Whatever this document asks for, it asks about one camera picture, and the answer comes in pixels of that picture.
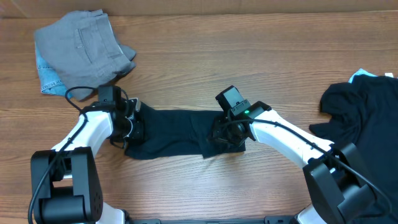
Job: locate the pile of dark clothes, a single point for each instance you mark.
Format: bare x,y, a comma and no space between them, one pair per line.
364,112

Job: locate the black t-shirt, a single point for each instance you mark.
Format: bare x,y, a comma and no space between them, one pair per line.
166,133

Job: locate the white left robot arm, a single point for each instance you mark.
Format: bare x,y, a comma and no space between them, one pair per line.
65,183

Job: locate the light blue garment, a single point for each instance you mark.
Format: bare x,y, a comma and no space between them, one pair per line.
359,73

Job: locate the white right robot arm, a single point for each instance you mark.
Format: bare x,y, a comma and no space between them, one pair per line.
336,178

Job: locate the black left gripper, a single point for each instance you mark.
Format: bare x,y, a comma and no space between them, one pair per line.
137,134

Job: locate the folded grey trousers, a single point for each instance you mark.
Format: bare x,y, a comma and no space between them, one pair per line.
84,51

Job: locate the folded blue jeans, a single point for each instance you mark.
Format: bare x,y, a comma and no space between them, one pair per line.
50,82

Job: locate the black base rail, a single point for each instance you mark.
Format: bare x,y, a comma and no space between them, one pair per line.
284,219

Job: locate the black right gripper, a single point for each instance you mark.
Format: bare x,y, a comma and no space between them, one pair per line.
222,134

